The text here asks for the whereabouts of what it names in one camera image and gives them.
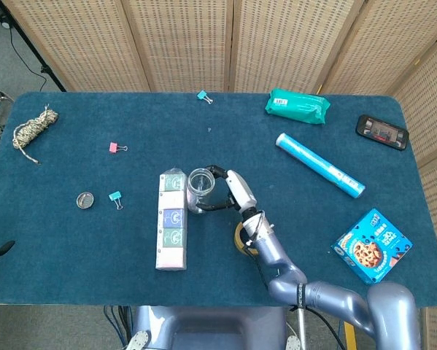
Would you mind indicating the white perforated robot plate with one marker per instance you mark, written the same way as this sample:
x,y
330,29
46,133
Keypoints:
x,y
138,342
294,343

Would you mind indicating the beige twine bundle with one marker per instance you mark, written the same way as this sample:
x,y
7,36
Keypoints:
x,y
34,127

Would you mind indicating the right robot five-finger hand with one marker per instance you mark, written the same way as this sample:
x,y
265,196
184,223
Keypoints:
x,y
241,193

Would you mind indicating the yellow tape roll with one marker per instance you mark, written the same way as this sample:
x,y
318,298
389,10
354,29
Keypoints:
x,y
237,240

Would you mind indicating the pink binder clip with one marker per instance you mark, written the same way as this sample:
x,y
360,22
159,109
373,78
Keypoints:
x,y
113,147

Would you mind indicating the black smartphone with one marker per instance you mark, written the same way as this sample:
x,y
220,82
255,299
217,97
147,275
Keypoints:
x,y
382,132

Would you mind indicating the yellow floor tape strip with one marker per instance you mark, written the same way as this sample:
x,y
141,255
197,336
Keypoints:
x,y
350,337

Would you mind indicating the blue-grey robot torso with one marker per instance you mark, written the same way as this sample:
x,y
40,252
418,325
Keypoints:
x,y
211,328

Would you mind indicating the blue cookie box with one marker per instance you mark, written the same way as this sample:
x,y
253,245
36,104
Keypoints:
x,y
371,248

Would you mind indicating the teal binder clip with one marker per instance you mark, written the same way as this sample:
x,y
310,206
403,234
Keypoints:
x,y
114,195
202,95

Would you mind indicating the silver metal pole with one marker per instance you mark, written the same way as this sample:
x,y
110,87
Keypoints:
x,y
302,331

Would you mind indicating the light blue wrapped roll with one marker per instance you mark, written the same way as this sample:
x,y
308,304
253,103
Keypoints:
x,y
313,158

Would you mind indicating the green wet wipes pack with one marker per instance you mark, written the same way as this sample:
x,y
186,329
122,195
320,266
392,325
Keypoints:
x,y
298,106

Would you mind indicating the dark blue table mat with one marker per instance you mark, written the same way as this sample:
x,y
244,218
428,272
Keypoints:
x,y
94,248

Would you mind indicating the woven folding screen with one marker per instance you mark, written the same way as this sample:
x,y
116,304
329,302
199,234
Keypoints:
x,y
185,43

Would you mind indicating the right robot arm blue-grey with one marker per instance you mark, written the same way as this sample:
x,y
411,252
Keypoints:
x,y
331,299

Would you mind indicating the clear glass jar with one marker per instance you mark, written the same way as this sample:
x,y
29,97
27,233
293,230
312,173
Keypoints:
x,y
200,189

